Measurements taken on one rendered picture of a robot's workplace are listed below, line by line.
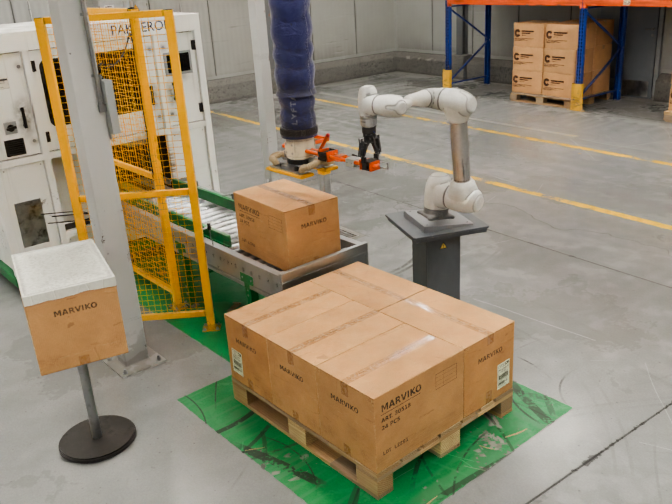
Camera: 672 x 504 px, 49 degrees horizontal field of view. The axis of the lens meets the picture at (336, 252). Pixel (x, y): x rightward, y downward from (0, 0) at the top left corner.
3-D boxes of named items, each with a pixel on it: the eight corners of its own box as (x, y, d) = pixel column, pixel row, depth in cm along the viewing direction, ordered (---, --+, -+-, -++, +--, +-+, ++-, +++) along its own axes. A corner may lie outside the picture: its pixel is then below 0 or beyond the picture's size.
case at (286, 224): (239, 248, 489) (232, 191, 475) (288, 233, 511) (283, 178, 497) (290, 274, 445) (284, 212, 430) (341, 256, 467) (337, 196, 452)
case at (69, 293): (27, 325, 384) (10, 254, 369) (105, 306, 400) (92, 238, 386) (41, 376, 334) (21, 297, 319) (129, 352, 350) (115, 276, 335)
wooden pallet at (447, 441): (234, 398, 420) (231, 376, 415) (361, 337, 479) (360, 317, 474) (378, 500, 334) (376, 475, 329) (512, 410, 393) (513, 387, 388)
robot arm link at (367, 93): (354, 115, 385) (372, 118, 376) (352, 86, 379) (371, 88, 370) (368, 112, 392) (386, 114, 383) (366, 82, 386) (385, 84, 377)
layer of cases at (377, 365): (231, 376, 415) (223, 313, 400) (360, 317, 474) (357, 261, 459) (376, 474, 329) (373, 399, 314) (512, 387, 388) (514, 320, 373)
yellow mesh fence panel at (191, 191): (92, 340, 498) (25, 18, 419) (96, 333, 507) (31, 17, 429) (219, 330, 499) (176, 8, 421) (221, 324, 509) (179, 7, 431)
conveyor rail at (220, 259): (114, 221, 605) (110, 199, 597) (120, 219, 608) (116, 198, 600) (280, 304, 439) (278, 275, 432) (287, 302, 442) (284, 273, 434)
